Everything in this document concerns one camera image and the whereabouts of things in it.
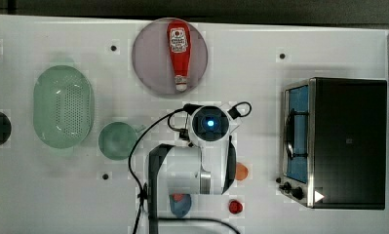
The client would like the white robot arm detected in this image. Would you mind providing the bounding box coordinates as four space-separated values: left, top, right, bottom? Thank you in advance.
147 103 243 234

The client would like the green mug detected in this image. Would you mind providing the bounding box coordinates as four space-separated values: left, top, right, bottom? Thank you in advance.
98 122 145 161

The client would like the round grey plate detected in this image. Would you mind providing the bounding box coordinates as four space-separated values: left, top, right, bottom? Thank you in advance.
132 18 209 96

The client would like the plush orange fruit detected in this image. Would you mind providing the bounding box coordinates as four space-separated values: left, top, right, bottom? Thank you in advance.
235 163 249 181

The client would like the red strawberry in bowl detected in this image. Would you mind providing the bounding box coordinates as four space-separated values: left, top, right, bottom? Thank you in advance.
173 194 184 202

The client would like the plush red ketchup bottle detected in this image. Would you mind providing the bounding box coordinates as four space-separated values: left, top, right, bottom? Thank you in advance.
167 19 191 92

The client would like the blue bowl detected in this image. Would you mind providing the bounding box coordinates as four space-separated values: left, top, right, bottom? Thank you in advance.
170 194 192 218

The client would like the plush red strawberry on table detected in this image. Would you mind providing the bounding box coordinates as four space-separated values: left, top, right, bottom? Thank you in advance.
228 200 243 215

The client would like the green perforated colander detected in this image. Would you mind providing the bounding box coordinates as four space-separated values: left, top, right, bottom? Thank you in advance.
33 58 95 157

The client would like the silver black toaster oven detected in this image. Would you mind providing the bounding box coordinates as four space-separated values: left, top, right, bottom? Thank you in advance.
276 77 388 210

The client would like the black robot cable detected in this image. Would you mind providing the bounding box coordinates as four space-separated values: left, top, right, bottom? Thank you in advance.
128 100 253 234

